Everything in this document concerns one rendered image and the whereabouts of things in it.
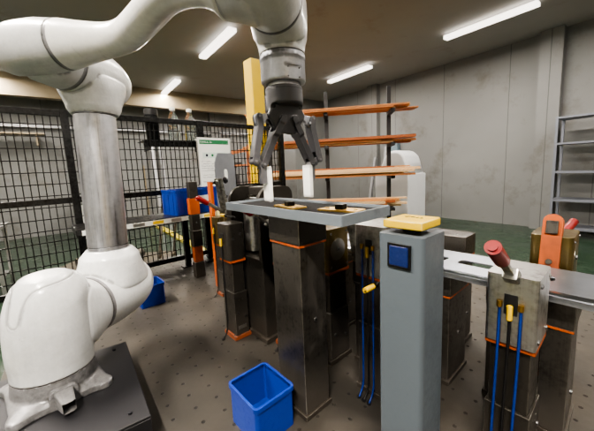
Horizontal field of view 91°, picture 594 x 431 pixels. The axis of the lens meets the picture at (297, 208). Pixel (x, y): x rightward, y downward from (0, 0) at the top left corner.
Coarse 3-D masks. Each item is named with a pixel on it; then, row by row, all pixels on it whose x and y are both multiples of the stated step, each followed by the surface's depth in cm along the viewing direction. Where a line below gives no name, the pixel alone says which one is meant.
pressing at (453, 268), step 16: (448, 256) 75; (464, 256) 74; (480, 256) 74; (448, 272) 64; (464, 272) 63; (480, 272) 63; (560, 272) 61; (576, 272) 61; (560, 288) 54; (576, 288) 54; (592, 288) 53; (560, 304) 50; (576, 304) 49; (592, 304) 48
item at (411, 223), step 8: (400, 216) 45; (408, 216) 44; (416, 216) 44; (424, 216) 44; (432, 216) 44; (384, 224) 44; (392, 224) 42; (400, 224) 42; (408, 224) 41; (416, 224) 40; (424, 224) 40; (432, 224) 41; (408, 232) 43; (416, 232) 42
